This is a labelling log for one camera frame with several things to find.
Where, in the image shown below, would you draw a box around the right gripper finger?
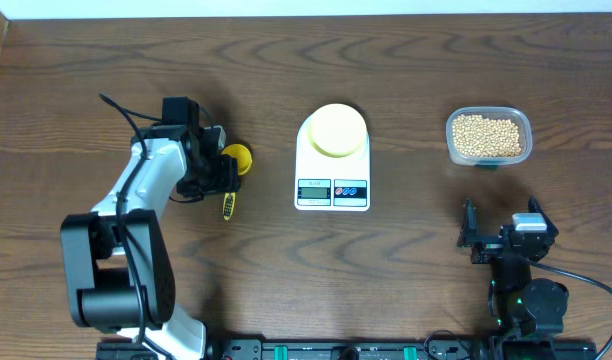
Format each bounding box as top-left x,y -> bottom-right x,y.
528,196 -> 559,238
457,198 -> 479,247

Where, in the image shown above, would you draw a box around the yellow measuring scoop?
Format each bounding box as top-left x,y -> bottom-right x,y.
222,144 -> 253,220

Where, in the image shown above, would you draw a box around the pale yellow bowl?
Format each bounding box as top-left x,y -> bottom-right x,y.
307,103 -> 368,158

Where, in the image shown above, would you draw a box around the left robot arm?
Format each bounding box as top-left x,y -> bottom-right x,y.
60,125 -> 239,359

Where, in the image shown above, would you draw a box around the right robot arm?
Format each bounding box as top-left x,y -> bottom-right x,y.
457,197 -> 569,359

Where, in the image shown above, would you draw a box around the white digital kitchen scale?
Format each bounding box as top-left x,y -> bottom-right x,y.
294,115 -> 371,212

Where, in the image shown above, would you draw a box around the clear plastic container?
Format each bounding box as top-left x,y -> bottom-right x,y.
446,106 -> 533,167

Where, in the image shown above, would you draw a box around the soybeans in container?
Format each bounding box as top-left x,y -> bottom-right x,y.
451,115 -> 522,157

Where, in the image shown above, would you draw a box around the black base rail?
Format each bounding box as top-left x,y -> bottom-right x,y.
95,335 -> 598,360

